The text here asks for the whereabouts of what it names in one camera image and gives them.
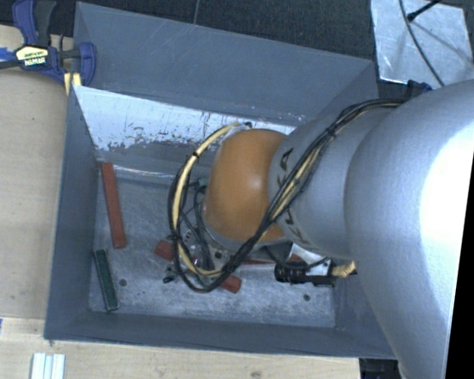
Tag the red-brown flat block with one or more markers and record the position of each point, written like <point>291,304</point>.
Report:
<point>113,204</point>
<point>164,249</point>

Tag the grey metal bin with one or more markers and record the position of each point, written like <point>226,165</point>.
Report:
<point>172,58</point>

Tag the dark green flat block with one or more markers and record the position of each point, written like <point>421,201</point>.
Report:
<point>106,280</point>

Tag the pale wood board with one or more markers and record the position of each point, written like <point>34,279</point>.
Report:
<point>15,198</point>

